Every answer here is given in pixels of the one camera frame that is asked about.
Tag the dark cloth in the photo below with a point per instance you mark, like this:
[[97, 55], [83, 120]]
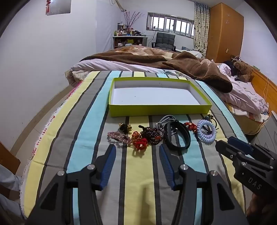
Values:
[[229, 67]]

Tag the silver wall poster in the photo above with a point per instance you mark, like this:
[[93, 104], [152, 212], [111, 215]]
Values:
[[60, 6]]

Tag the green cardboard box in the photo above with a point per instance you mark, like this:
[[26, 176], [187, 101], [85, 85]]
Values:
[[151, 95]]

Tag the black padded chair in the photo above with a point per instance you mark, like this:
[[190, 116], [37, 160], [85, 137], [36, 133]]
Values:
[[165, 40]]

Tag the brown teddy bear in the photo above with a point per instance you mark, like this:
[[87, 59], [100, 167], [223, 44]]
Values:
[[244, 71]]

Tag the grey shelf unit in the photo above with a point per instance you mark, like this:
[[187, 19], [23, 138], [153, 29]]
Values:
[[121, 40]]

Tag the cluster of bottles and jars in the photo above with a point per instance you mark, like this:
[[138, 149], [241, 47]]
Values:
[[125, 31]]

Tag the barred window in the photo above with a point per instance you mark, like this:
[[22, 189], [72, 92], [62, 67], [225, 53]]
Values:
[[171, 24]]

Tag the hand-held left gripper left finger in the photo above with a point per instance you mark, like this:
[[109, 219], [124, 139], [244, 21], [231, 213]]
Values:
[[108, 166]]

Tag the person's right hand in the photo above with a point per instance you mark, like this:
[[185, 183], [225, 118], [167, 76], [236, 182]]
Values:
[[257, 207]]

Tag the patterned curtain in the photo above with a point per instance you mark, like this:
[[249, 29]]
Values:
[[201, 28]]

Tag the wooden door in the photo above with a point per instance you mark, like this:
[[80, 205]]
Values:
[[8, 158]]

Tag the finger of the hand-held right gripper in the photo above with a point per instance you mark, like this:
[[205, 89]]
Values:
[[240, 145], [225, 149]]

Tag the brown fleece blanket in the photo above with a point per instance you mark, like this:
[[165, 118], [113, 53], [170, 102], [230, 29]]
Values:
[[194, 67]]

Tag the light blue cloth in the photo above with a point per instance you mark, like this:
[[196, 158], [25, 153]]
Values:
[[10, 190]]

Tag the striped bed sheet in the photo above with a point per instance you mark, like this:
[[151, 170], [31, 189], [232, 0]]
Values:
[[86, 129]]

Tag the vase of bare branches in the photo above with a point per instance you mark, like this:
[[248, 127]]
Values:
[[129, 20]]

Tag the black wristband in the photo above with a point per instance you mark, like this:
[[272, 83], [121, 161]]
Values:
[[167, 132]]

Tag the pink rhinestone hair clip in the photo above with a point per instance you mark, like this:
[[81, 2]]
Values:
[[119, 137]]

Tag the beige wall pipe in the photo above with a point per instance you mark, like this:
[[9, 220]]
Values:
[[121, 6]]

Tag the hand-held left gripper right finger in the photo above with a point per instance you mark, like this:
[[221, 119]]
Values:
[[167, 168]]

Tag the red hanging ornament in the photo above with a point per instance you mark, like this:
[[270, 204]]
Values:
[[48, 5]]

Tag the wooden wardrobe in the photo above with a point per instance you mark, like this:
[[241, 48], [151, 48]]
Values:
[[225, 32]]

